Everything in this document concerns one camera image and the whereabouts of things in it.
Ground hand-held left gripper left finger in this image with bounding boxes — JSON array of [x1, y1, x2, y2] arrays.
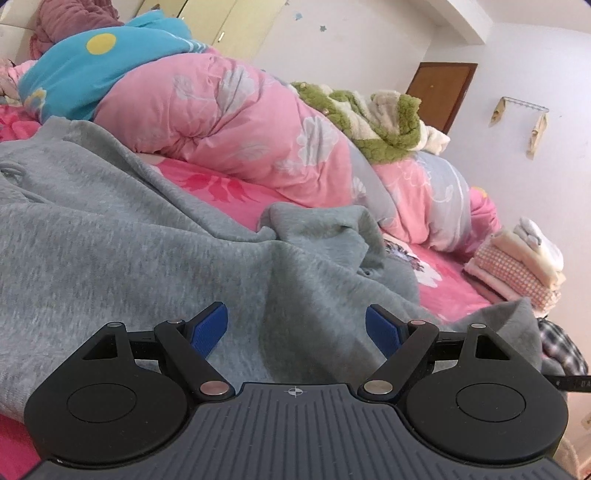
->
[[81, 301, 234, 400]]

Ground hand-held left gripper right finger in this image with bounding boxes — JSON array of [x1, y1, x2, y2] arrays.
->
[[358, 304, 509, 401]]

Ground grey sweatpants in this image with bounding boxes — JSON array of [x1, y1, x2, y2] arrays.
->
[[0, 115, 546, 423]]

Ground dark plaid cloth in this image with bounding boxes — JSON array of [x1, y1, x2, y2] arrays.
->
[[538, 318, 589, 376]]

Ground person's cream fleece clothing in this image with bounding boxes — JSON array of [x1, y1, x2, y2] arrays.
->
[[554, 406, 591, 480]]

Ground pink checked folded cloth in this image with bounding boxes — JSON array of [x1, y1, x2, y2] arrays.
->
[[473, 241, 555, 308]]

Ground cream folded cloth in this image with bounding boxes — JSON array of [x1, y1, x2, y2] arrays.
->
[[489, 231, 568, 291]]

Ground pink floral bed sheet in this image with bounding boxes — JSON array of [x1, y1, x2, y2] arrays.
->
[[0, 104, 497, 480]]

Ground white folded cloth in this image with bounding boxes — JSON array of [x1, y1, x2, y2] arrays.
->
[[513, 216, 565, 273]]

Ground green and cream fleece garment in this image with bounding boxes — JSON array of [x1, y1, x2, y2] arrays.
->
[[288, 80, 451, 164]]

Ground pink floral quilt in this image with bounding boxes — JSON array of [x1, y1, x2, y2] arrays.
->
[[92, 53, 504, 252]]

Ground brown wooden door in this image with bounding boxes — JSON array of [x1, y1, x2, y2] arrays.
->
[[406, 62, 478, 136]]

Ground long beige hanging cloth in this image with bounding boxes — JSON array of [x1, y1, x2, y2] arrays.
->
[[526, 112, 549, 161]]

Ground blue quilt with yellow dots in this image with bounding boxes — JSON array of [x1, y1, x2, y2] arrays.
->
[[17, 10, 213, 123]]

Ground cream wardrobe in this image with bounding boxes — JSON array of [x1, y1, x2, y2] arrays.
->
[[152, 0, 296, 63]]

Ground pale pink printed cloth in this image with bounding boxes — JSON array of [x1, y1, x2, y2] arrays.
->
[[0, 58, 21, 104]]

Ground mauve padded garment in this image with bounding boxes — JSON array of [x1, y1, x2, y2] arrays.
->
[[30, 0, 125, 58]]

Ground white padded headboard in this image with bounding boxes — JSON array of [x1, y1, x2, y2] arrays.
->
[[0, 23, 40, 65]]

